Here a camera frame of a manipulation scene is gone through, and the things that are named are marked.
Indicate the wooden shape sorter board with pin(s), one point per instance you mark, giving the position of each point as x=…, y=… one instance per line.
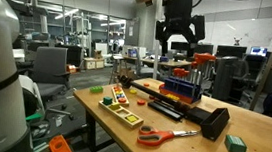
x=118, y=117

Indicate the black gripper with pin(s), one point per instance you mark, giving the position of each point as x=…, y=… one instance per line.
x=178, y=9

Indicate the black flat block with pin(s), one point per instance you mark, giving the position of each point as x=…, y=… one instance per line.
x=197, y=114

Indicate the monitor with blue screen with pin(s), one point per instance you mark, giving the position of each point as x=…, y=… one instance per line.
x=258, y=51

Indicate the cardboard box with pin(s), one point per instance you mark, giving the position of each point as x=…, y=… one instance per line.
x=93, y=63

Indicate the teal wooden cube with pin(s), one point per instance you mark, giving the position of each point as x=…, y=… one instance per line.
x=107, y=100

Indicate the white rounded housing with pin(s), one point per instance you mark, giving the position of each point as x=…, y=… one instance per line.
x=32, y=87

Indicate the orange plastic crate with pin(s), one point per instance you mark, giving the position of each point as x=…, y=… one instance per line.
x=58, y=147

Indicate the yellow round wooden block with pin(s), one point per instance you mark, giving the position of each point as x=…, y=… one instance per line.
x=133, y=91

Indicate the yellow Lego brick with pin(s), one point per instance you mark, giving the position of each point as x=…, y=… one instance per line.
x=172, y=97

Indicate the wooden plank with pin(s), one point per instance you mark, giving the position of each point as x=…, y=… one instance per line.
x=267, y=72

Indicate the orange box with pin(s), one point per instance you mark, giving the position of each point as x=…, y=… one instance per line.
x=71, y=68

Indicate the dark grey upright panel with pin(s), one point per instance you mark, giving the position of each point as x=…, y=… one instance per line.
x=224, y=78

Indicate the wooden top desk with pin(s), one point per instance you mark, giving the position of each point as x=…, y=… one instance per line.
x=174, y=63

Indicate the wooden peg stacking board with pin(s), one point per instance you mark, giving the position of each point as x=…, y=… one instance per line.
x=126, y=103

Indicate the red round wooden block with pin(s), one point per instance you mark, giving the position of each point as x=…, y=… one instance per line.
x=117, y=88

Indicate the black computer monitor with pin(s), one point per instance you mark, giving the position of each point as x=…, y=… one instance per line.
x=179, y=46
x=231, y=51
x=205, y=49

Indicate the blue round wooden block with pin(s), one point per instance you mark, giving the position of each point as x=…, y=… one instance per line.
x=120, y=96

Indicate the green rectangular block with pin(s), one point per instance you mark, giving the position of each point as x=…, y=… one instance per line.
x=235, y=145

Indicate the green Duplo brick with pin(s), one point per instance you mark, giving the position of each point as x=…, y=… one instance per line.
x=96, y=89

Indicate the white pole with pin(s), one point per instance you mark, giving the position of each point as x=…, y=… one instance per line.
x=155, y=67

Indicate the blue hex key holder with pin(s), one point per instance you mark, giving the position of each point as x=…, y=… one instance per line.
x=181, y=88

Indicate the grey office chair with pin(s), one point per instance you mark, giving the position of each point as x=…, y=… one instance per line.
x=48, y=64

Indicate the black flat rail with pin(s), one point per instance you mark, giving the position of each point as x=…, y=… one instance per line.
x=164, y=110

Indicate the metal stool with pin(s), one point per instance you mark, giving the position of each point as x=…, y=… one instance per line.
x=117, y=59

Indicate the black angled block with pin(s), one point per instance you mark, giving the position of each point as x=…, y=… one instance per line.
x=213, y=128

